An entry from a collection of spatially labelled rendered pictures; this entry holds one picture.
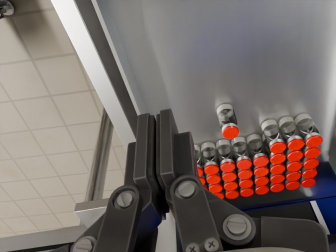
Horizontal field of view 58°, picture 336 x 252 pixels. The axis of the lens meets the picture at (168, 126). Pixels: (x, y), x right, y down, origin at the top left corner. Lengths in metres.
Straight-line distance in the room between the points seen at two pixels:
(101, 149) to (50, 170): 1.10
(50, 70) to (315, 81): 1.24
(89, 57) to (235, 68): 0.17
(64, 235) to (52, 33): 0.89
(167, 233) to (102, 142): 0.49
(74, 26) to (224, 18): 0.16
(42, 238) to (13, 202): 1.62
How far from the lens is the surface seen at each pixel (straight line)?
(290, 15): 0.37
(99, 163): 0.89
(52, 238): 0.76
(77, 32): 0.36
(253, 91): 0.40
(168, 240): 0.52
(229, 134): 0.38
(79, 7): 0.32
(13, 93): 1.64
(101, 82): 0.39
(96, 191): 0.83
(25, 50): 1.48
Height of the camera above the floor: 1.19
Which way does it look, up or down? 47 degrees down
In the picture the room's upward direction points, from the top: 178 degrees clockwise
